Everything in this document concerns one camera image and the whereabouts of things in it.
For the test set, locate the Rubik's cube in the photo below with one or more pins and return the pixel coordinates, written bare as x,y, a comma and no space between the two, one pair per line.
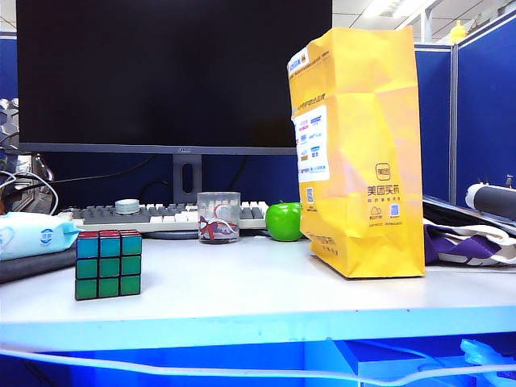
109,266

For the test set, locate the yellow paper bag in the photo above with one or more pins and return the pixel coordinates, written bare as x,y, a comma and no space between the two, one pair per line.
363,141

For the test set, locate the white and purple tote bag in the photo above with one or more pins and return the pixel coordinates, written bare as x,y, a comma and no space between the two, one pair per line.
463,246

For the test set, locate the green apple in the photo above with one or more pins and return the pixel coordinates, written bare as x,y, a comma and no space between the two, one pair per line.
282,221

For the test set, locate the clear plastic cup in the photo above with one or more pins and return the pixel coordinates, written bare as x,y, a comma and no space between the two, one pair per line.
217,217

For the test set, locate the grey monitor stand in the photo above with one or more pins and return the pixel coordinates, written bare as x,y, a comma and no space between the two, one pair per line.
177,177

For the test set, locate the grey tape roll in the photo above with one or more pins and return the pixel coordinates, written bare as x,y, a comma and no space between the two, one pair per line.
127,206

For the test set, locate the grey and white keyboard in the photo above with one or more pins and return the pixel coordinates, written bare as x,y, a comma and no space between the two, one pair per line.
121,218

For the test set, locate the black computer monitor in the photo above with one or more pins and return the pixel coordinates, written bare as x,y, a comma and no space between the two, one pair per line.
161,80

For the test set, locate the black flat case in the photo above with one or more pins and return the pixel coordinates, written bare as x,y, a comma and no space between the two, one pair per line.
451,211

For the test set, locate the light blue wipes pack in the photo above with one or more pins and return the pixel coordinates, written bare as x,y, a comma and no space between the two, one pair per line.
28,235

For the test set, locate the white and grey cylinder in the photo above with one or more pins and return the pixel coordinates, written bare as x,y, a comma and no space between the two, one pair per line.
492,201

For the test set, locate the dark grey fabric pad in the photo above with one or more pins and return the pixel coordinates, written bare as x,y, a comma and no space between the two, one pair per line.
32,267

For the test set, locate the silver faceted object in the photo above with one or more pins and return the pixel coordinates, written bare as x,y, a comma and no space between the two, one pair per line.
9,129

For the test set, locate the crumpled clear plastic piece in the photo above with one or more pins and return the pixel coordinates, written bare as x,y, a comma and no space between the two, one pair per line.
481,356

